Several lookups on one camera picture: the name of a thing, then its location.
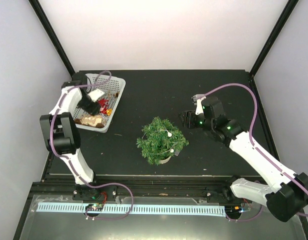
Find red star ornament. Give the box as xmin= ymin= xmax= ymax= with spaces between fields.
xmin=98 ymin=98 xmax=109 ymax=108

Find fairy light string white bulbs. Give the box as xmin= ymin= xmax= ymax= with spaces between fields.
xmin=136 ymin=126 xmax=189 ymax=158

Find white plastic perforated basket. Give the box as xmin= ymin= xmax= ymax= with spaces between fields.
xmin=72 ymin=72 xmax=126 ymax=133

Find small green christmas tree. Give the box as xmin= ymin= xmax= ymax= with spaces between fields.
xmin=136 ymin=116 xmax=189 ymax=165

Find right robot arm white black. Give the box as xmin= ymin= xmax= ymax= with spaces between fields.
xmin=179 ymin=94 xmax=308 ymax=222

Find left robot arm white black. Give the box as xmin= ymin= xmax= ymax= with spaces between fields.
xmin=40 ymin=73 xmax=101 ymax=200

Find wooden tree slice ornament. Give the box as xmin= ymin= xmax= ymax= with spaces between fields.
xmin=80 ymin=115 xmax=103 ymax=127

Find white tree pot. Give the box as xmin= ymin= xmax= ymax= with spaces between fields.
xmin=158 ymin=156 xmax=172 ymax=165

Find gold gift ornament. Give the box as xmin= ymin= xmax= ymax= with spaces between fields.
xmin=105 ymin=108 xmax=112 ymax=116

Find brown pine cone front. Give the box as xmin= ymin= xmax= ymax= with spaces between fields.
xmin=95 ymin=123 xmax=104 ymax=129

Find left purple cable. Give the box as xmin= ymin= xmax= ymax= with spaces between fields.
xmin=50 ymin=70 xmax=134 ymax=221

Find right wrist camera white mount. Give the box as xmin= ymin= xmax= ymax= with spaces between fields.
xmin=192 ymin=94 xmax=206 ymax=115

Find black frame post right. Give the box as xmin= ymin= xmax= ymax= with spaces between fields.
xmin=249 ymin=0 xmax=299 ymax=77

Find black frame post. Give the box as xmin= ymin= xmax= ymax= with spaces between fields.
xmin=249 ymin=0 xmax=299 ymax=77
xmin=28 ymin=0 xmax=75 ymax=76

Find black frame post left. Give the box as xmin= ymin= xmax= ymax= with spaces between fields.
xmin=28 ymin=0 xmax=75 ymax=76

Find light blue slotted cable duct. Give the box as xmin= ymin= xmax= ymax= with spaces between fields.
xmin=36 ymin=202 xmax=226 ymax=217

